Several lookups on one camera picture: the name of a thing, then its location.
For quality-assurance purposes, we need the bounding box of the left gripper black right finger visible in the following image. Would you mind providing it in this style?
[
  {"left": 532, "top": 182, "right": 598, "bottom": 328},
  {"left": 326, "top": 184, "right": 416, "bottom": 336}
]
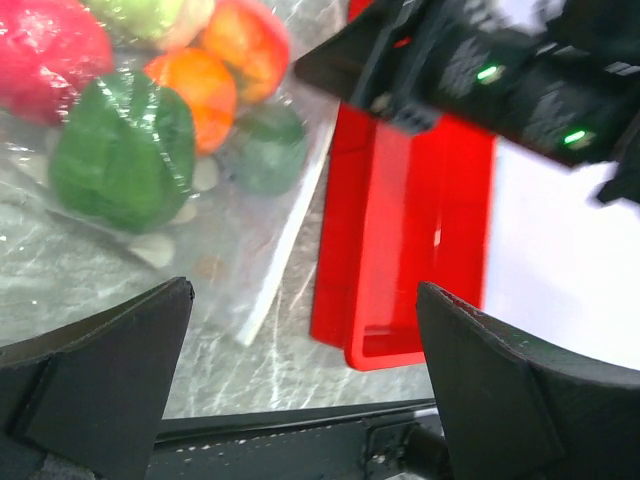
[{"left": 416, "top": 283, "right": 639, "bottom": 479}]

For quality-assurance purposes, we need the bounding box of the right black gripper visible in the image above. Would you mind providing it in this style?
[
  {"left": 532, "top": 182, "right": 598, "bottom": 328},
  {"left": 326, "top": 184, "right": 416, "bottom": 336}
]
[{"left": 293, "top": 1, "right": 499, "bottom": 134}]

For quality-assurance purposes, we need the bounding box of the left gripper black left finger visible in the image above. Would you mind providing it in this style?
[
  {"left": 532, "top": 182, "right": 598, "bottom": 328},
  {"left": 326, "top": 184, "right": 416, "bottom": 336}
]
[{"left": 1, "top": 277, "right": 194, "bottom": 479}]

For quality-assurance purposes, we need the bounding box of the green lime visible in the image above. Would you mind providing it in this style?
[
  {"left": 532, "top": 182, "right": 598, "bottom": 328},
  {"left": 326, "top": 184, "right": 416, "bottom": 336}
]
[{"left": 227, "top": 103, "right": 309, "bottom": 196}]

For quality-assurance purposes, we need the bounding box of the orange fruit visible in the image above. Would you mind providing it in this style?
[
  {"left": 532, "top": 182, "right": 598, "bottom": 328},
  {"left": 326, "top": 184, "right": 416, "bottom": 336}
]
[{"left": 144, "top": 47, "right": 238, "bottom": 155}]

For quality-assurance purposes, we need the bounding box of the green bell pepper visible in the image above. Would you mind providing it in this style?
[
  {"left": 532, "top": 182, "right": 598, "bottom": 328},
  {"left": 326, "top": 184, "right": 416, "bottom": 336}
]
[{"left": 48, "top": 71, "right": 196, "bottom": 234}]

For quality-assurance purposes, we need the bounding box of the clear zip top bag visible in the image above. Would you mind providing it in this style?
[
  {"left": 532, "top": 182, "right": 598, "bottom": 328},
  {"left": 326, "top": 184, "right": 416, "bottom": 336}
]
[{"left": 1, "top": 1, "right": 344, "bottom": 345}]

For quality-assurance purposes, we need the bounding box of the light green apple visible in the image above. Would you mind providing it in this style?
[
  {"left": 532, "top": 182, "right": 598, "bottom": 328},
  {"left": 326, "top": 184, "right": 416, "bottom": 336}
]
[{"left": 83, "top": 0, "right": 216, "bottom": 50}]

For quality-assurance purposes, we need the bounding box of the red apple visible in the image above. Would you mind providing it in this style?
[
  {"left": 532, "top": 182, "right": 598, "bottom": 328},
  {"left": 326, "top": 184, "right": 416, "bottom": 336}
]
[{"left": 1, "top": 1, "right": 114, "bottom": 125}]

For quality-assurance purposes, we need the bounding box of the red tomato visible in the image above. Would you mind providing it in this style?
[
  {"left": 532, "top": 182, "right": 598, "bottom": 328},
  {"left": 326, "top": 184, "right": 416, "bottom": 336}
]
[{"left": 199, "top": 1, "right": 290, "bottom": 104}]

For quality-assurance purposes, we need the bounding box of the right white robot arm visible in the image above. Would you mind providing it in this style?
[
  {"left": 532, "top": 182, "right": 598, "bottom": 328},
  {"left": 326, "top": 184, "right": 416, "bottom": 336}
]
[{"left": 294, "top": 1, "right": 639, "bottom": 204}]

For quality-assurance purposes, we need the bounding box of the red plastic bin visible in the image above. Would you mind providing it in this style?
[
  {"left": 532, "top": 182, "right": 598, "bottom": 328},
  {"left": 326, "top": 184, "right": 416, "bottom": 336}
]
[{"left": 309, "top": 0, "right": 497, "bottom": 372}]

